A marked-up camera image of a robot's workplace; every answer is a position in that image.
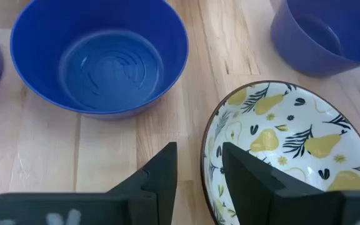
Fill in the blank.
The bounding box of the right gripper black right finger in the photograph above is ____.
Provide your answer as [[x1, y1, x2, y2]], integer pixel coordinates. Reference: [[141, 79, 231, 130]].
[[222, 142, 343, 225]]

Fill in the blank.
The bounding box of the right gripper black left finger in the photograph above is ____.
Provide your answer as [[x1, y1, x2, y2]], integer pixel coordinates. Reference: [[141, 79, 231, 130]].
[[106, 142, 178, 225]]

